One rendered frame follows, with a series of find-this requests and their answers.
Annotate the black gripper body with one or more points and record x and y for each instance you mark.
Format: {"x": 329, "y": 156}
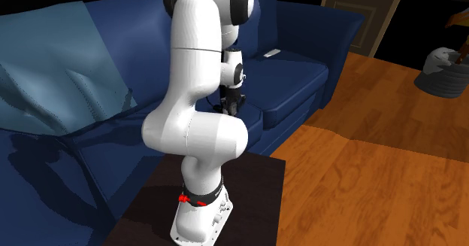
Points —
{"x": 231, "y": 95}

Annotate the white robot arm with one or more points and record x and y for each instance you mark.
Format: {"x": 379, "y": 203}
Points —
{"x": 194, "y": 91}

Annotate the blue sofa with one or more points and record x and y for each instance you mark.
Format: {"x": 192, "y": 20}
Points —
{"x": 285, "y": 80}

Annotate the white remote control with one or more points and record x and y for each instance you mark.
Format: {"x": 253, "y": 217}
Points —
{"x": 272, "y": 53}

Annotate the brown panelled door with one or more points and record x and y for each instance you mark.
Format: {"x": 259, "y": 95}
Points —
{"x": 361, "y": 14}

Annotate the light blue blanket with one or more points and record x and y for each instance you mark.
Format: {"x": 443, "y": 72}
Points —
{"x": 51, "y": 69}

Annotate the grey ribbed plant pot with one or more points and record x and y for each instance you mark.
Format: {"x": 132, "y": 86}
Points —
{"x": 441, "y": 78}

